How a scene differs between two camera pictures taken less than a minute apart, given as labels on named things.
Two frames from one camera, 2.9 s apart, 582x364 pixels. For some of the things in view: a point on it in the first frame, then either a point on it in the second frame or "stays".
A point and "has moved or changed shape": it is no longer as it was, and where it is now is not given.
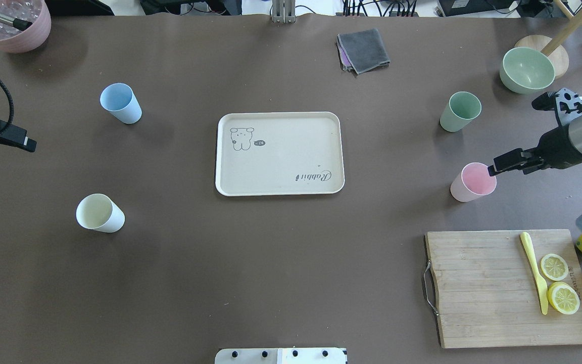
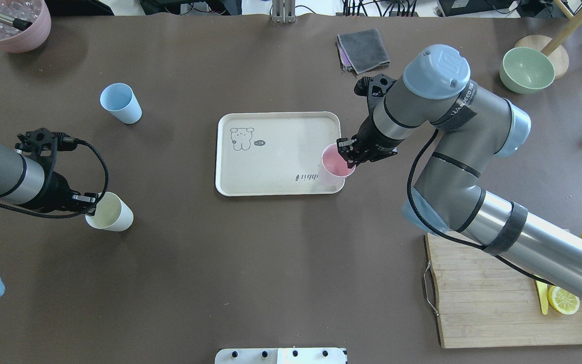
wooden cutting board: x=489 y=295 stays
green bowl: x=526 y=71 stays
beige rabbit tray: x=279 y=154 stays
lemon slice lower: x=564 y=298 stays
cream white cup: x=100 y=212 has moved or changed shape
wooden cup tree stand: x=553 y=47 stays
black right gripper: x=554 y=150 -> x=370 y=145
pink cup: x=473 y=182 has moved or changed shape
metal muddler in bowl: x=20 y=24 stays
